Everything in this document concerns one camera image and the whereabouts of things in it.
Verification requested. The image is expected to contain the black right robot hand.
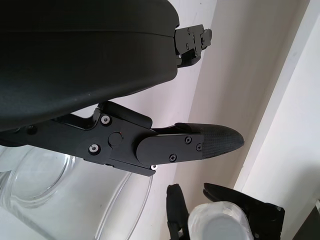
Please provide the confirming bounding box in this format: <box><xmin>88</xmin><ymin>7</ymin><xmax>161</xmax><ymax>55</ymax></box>
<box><xmin>166</xmin><ymin>182</ymin><xmax>286</xmax><ymax>240</ymax></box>

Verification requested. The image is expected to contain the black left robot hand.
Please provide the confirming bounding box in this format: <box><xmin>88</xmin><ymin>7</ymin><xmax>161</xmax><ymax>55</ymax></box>
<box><xmin>0</xmin><ymin>0</ymin><xmax>245</xmax><ymax>178</ymax></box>

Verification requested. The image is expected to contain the clear plastic water bottle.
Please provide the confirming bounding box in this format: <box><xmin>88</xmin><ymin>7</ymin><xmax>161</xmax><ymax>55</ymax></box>
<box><xmin>187</xmin><ymin>199</ymin><xmax>256</xmax><ymax>240</ymax></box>

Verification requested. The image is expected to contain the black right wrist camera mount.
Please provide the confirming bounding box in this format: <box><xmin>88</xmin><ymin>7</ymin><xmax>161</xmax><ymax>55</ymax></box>
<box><xmin>292</xmin><ymin>199</ymin><xmax>320</xmax><ymax>240</ymax></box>

